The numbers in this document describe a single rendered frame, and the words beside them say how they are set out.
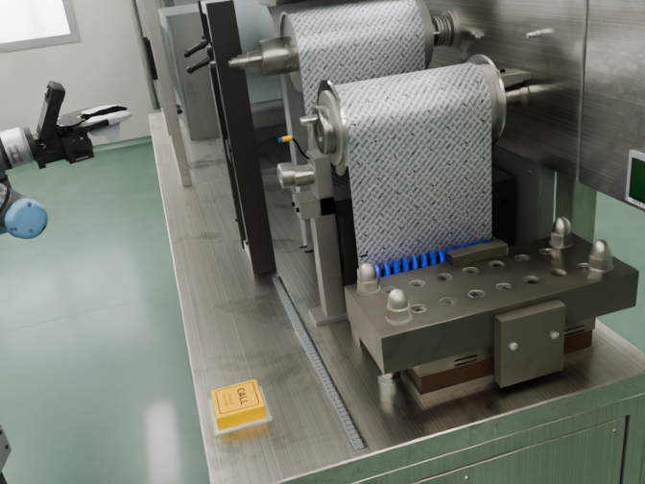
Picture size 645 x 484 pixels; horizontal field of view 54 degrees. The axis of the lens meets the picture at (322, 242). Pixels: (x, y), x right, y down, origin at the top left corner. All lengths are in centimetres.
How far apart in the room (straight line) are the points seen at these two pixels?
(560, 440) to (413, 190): 43
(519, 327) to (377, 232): 26
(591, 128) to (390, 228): 33
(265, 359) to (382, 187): 34
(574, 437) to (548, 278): 23
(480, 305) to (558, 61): 38
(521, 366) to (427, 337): 15
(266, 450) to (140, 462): 150
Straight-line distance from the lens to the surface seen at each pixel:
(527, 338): 94
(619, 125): 95
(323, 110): 98
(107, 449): 248
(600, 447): 109
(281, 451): 90
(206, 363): 110
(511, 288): 96
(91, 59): 649
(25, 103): 660
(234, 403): 96
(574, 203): 136
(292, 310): 120
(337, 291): 112
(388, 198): 100
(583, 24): 99
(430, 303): 92
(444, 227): 106
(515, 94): 111
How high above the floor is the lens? 150
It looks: 24 degrees down
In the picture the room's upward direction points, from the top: 7 degrees counter-clockwise
